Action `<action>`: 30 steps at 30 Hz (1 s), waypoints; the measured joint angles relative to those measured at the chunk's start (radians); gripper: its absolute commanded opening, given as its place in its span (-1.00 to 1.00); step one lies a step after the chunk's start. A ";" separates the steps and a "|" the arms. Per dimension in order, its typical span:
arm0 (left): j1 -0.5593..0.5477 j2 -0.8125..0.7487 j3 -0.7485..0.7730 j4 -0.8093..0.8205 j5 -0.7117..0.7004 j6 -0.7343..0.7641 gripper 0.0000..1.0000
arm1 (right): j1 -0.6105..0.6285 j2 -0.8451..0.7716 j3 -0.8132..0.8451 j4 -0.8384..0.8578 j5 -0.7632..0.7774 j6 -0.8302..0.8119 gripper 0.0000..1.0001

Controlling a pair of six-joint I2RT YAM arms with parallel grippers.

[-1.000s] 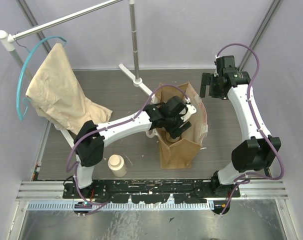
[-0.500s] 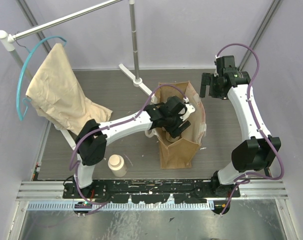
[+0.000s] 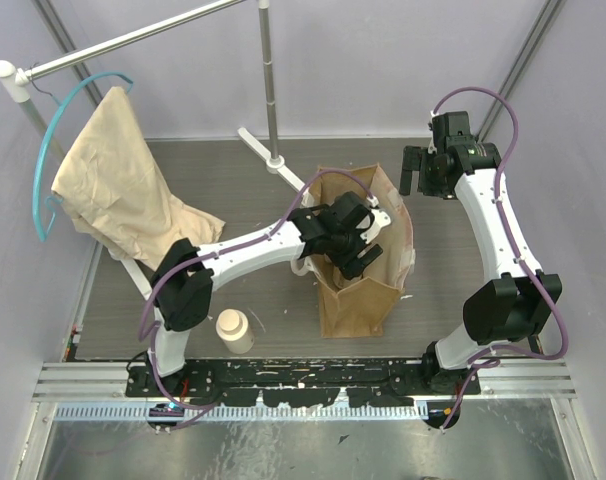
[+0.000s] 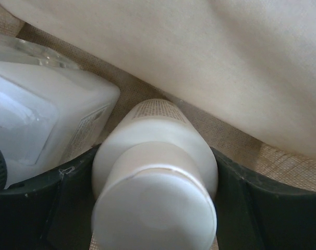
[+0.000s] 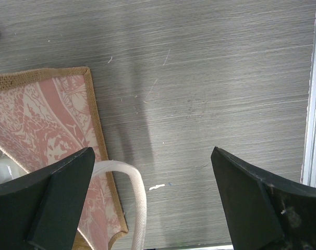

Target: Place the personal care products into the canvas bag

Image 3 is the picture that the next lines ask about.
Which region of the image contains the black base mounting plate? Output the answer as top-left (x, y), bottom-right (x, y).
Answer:
top-left (124, 355), bottom-right (482, 409)

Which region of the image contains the brown canvas tote bag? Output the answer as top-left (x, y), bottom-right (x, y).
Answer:
top-left (292, 165), bottom-right (415, 338)

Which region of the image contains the metal clothes rack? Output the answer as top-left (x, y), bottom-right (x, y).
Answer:
top-left (0, 1), bottom-right (326, 310)

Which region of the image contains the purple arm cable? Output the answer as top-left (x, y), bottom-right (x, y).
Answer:
top-left (140, 168), bottom-right (382, 432)
top-left (430, 87), bottom-right (570, 431)

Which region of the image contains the beige cloth garment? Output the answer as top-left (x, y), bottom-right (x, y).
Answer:
top-left (51, 87), bottom-right (225, 270)

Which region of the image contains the beige bottle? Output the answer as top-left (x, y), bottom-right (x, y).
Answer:
top-left (215, 309), bottom-right (254, 355)

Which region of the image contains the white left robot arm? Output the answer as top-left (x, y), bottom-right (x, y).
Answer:
top-left (145, 191), bottom-right (392, 396)

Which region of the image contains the teal clothes hanger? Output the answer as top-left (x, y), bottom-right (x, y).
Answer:
top-left (34, 72), bottom-right (135, 244)

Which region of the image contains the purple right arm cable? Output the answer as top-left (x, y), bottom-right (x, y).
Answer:
top-left (430, 87), bottom-right (570, 431)

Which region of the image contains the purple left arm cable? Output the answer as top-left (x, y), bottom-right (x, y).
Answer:
top-left (140, 168), bottom-right (382, 432)

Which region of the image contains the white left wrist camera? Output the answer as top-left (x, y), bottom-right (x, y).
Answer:
top-left (356, 208), bottom-right (392, 244)

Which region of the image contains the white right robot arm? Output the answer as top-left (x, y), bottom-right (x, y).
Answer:
top-left (399, 111), bottom-right (562, 394)

